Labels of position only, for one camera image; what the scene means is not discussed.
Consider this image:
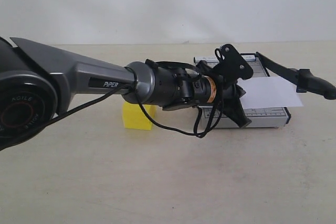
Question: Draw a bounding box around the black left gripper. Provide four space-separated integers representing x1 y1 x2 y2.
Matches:
196 60 251 128

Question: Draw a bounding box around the white paper sheet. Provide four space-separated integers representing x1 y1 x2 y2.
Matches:
238 76 303 109

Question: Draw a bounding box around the black cutter blade arm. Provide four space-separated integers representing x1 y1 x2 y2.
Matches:
256 52 335 100

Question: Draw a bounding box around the yellow foam cube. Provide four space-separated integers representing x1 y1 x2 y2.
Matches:
122 102 153 131

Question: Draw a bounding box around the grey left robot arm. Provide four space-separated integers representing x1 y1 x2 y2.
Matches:
1 38 253 149

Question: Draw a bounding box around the grey metal paper cutter base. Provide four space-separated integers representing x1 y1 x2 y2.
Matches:
193 53 291 129

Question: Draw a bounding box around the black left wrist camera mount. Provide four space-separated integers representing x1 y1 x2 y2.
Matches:
212 44 254 81

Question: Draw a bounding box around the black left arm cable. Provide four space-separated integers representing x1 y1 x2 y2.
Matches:
39 48 229 138

